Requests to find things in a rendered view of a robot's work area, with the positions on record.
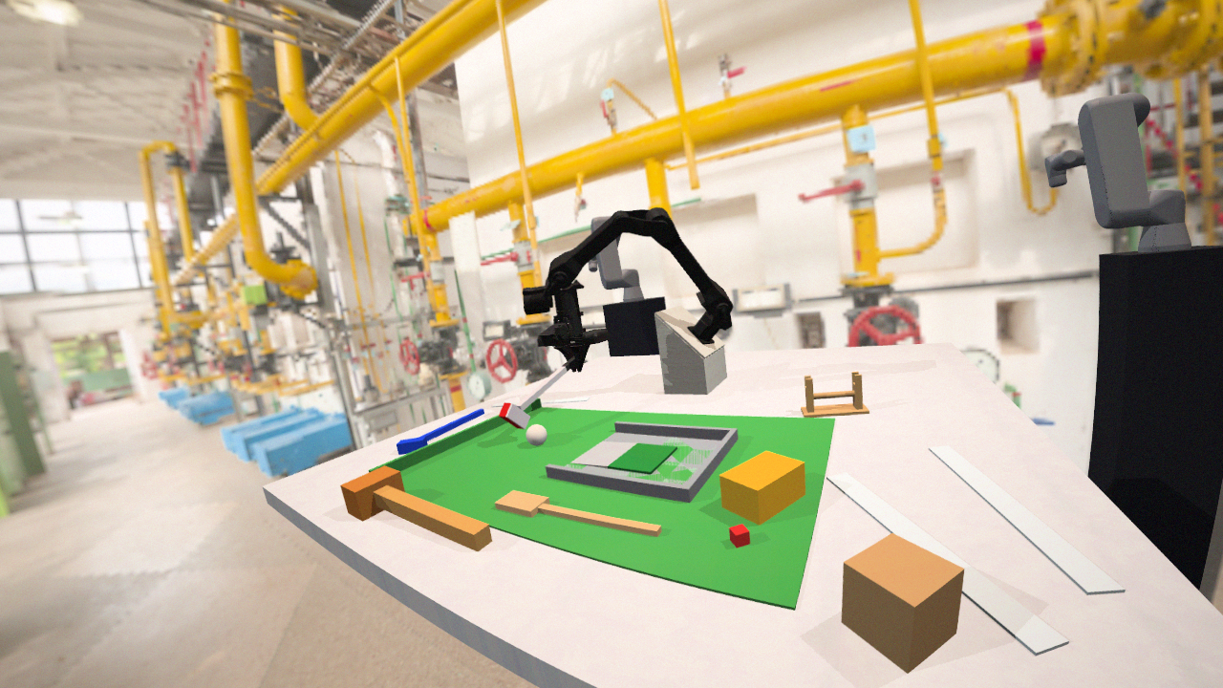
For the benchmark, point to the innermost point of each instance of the green flat mat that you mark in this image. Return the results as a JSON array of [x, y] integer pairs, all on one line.
[[694, 547]]

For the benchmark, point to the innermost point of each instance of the blue golf putter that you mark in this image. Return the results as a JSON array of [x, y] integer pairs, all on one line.
[[406, 446]]

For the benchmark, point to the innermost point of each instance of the small red cube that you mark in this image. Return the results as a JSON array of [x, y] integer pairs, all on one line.
[[739, 536]]

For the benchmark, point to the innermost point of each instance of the tan cube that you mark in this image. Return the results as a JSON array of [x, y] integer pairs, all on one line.
[[902, 599]]

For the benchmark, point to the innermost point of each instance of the white ball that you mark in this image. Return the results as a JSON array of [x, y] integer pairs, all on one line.
[[536, 434]]

